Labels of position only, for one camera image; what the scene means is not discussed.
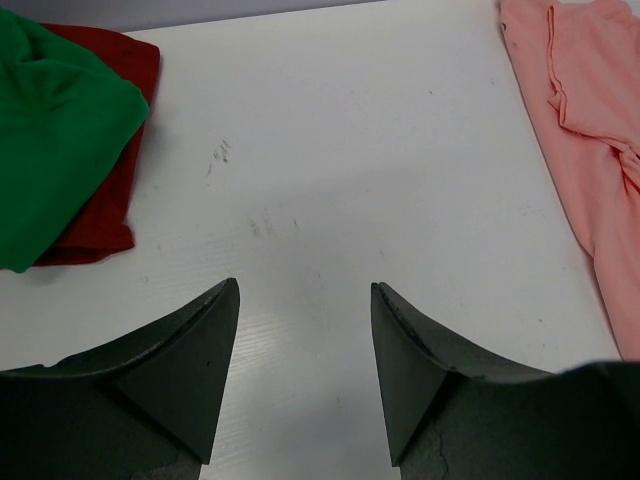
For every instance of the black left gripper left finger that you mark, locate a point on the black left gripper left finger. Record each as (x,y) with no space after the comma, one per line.
(143,406)

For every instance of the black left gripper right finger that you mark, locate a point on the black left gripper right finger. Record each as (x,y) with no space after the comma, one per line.
(454,410)

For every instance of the pink t-shirt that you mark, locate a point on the pink t-shirt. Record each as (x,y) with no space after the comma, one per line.
(577,66)

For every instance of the green folded t-shirt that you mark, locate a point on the green folded t-shirt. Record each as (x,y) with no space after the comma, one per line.
(66,116)

